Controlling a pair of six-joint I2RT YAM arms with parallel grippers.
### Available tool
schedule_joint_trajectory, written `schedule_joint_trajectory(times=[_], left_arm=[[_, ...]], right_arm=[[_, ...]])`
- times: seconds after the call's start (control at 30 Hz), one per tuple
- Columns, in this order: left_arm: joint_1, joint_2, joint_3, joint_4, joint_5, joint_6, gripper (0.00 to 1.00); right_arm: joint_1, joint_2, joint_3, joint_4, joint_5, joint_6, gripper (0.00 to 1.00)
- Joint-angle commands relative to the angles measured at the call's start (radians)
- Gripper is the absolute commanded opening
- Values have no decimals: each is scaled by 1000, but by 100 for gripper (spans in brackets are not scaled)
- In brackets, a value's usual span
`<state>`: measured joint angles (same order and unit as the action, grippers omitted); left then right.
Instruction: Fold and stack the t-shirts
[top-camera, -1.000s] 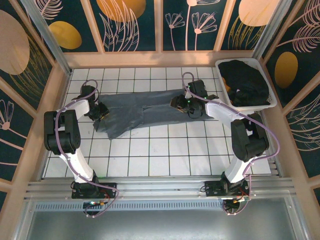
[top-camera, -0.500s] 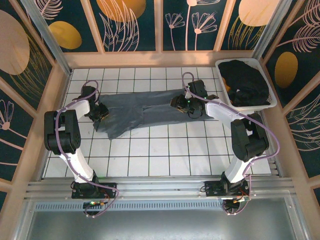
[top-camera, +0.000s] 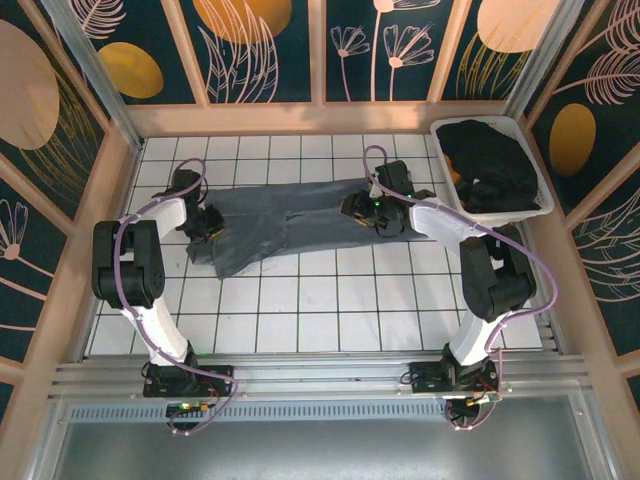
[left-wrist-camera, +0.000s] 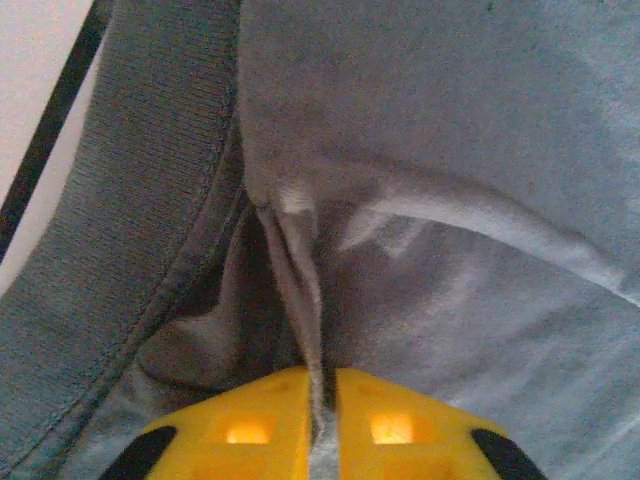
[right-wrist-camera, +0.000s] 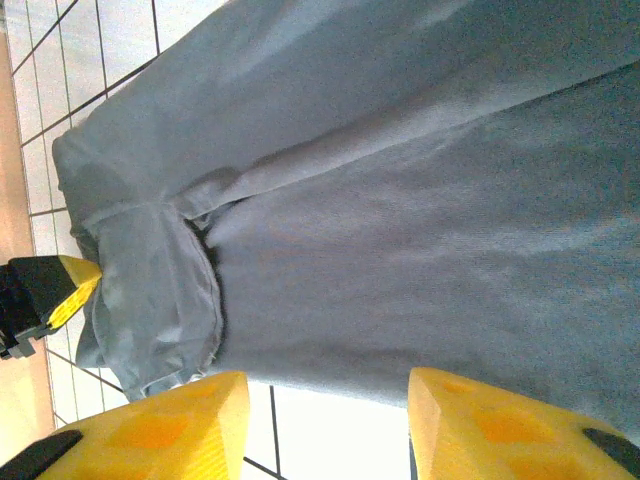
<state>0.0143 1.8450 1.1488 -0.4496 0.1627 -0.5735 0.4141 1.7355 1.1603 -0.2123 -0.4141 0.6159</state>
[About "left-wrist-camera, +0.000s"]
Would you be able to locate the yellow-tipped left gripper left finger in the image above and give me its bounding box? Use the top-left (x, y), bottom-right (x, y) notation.
top-left (98, 367), bottom-right (322, 480)

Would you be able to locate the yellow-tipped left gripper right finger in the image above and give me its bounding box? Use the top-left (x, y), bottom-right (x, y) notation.
top-left (327, 367), bottom-right (550, 480)

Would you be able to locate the grey-blue t-shirt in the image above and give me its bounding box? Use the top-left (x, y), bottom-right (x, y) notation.
top-left (0, 0), bottom-right (640, 480)

